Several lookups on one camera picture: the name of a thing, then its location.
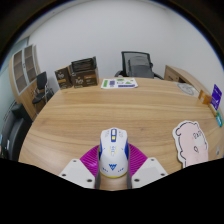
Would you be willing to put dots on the white printed paper sheet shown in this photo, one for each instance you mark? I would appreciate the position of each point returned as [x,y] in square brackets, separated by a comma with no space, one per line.
[119,83]

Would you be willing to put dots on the pink pig-shaped mouse pad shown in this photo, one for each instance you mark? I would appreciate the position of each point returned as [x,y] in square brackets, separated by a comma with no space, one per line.
[191,143]

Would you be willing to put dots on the black mesh office chair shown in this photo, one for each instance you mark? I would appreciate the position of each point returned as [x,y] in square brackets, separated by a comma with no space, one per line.
[138,65]

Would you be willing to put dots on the round white grey disc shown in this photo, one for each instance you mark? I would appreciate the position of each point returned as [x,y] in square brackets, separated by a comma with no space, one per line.
[187,89]

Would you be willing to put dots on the black sofa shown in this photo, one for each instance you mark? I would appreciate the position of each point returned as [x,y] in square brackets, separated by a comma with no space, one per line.
[15,130]

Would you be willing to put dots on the wooden shelf unit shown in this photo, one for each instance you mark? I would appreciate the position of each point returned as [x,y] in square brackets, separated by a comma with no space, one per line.
[23,71]

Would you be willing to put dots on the small brown cardboard box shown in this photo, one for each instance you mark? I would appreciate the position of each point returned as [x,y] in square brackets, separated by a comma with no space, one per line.
[63,78]

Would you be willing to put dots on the small white round puck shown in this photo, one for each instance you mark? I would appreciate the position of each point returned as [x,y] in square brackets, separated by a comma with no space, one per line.
[218,150]

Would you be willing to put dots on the wooden side cabinet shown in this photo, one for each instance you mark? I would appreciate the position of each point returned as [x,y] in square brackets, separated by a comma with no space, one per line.
[176,74]

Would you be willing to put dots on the white blue yellow computer mouse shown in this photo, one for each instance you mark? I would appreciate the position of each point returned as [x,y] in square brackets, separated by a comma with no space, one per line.
[113,153]

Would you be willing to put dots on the small black chair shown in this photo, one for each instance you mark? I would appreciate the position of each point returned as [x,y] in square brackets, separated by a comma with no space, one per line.
[41,83]

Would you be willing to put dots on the orange-brown small box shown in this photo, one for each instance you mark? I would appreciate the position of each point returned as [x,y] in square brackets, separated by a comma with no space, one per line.
[204,97]

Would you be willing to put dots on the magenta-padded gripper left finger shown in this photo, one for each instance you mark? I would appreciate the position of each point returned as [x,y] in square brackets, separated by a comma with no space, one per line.
[89,162]

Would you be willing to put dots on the black box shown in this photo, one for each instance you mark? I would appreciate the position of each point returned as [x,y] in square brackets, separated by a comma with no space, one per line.
[83,65]

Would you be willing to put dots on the large brown cardboard box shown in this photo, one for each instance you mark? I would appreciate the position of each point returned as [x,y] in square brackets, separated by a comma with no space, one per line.
[86,80]

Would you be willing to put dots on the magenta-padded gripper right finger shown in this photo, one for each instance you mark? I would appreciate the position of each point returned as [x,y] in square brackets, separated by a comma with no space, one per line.
[136,161]

